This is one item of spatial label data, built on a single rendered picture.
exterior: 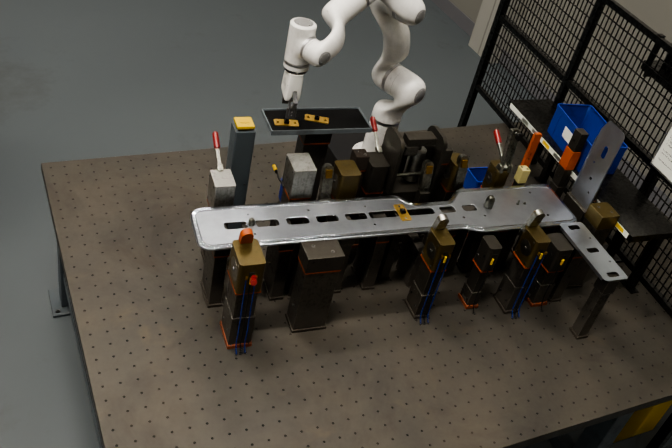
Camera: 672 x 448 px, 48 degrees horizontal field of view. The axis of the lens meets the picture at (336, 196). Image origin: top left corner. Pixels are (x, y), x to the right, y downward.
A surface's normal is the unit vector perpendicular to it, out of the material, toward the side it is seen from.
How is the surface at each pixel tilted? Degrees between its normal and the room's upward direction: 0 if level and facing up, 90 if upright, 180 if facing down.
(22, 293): 0
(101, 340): 0
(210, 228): 0
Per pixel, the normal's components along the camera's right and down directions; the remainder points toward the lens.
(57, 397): 0.19, -0.78
